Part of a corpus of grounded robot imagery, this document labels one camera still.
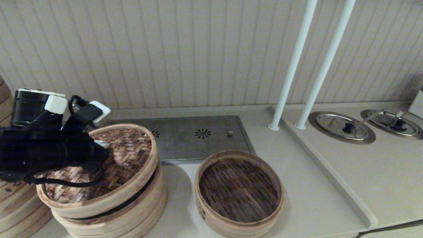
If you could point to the perforated stainless steel steam plate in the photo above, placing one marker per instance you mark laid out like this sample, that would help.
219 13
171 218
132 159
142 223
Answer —
198 142

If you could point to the white metal pole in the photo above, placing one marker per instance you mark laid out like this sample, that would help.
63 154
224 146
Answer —
325 62
292 66

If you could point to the bamboo steamer basket with liner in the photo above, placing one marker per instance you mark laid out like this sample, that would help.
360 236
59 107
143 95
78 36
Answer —
142 215

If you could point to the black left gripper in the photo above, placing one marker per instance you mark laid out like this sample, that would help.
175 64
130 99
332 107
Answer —
76 153

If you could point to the small bamboo steamer basket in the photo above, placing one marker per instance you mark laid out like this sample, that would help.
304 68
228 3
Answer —
239 191

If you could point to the white container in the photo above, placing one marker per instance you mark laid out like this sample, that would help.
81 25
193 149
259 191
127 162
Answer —
417 105

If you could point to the tall stack of bamboo steamers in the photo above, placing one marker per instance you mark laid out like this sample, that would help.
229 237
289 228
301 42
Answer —
16 208

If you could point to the woven bamboo steamer lid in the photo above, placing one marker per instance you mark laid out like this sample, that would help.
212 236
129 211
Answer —
132 155

